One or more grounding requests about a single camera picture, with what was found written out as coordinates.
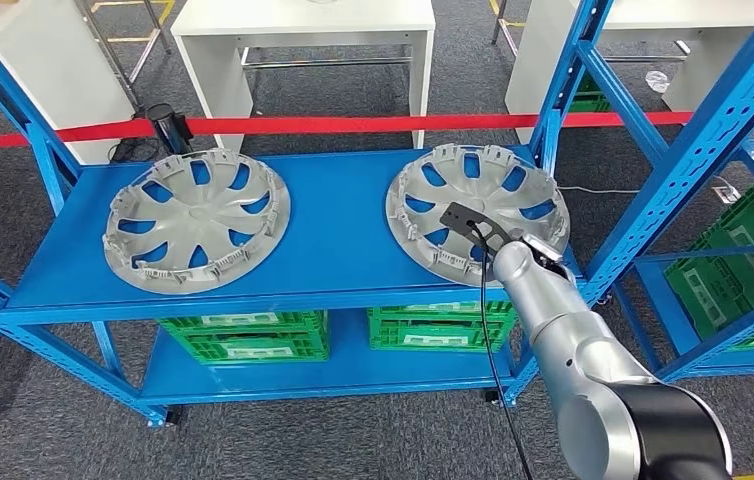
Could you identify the grey plastic hubcap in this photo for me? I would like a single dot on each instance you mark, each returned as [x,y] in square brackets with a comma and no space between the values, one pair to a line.
[483,195]
[198,215]

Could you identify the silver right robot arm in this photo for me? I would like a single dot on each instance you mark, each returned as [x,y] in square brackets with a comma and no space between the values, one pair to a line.
[562,331]

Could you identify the red barrier tape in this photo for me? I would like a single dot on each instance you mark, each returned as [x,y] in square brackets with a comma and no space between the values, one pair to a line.
[350,124]

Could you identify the white table with chrome bar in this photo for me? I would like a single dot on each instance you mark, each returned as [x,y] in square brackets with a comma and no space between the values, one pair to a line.
[218,79]

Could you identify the white floor socket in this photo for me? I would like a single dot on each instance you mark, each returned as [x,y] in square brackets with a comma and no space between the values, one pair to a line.
[727,194]

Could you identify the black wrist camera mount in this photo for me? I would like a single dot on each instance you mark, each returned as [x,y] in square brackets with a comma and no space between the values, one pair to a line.
[460,218]

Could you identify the black barrier post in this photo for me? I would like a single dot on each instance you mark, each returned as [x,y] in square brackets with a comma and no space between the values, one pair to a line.
[165,126]

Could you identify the chrome metal stool frame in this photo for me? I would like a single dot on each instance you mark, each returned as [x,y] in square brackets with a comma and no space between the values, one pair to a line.
[112,60]

